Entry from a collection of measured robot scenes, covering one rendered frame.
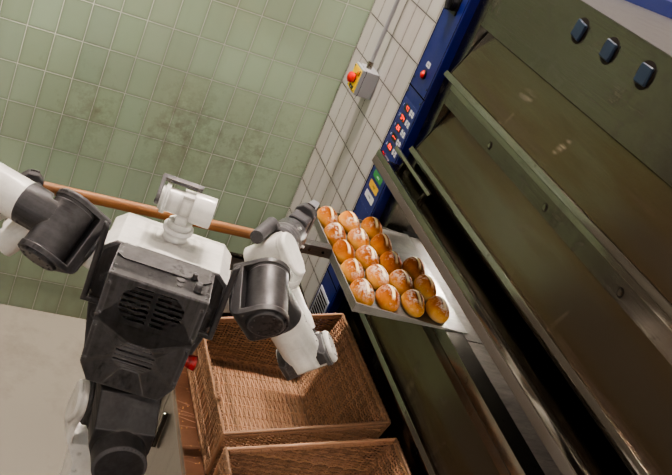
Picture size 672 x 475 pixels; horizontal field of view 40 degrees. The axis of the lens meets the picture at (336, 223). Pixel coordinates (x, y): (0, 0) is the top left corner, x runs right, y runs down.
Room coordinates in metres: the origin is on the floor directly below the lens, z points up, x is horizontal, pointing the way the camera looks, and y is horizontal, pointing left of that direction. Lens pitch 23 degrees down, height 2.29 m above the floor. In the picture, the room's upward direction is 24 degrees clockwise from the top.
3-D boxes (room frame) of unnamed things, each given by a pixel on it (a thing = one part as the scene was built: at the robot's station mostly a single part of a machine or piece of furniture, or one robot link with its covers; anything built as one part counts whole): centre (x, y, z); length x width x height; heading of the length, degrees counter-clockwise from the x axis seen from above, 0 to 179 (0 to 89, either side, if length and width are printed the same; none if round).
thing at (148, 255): (1.63, 0.28, 1.27); 0.34 x 0.30 x 0.36; 101
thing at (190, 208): (1.69, 0.29, 1.47); 0.10 x 0.07 x 0.09; 101
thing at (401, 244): (2.46, -0.18, 1.19); 0.55 x 0.36 x 0.03; 25
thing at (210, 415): (2.38, -0.05, 0.72); 0.56 x 0.49 x 0.28; 25
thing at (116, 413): (1.61, 0.26, 1.00); 0.28 x 0.13 x 0.18; 25
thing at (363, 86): (3.32, 0.12, 1.46); 0.10 x 0.07 x 0.10; 24
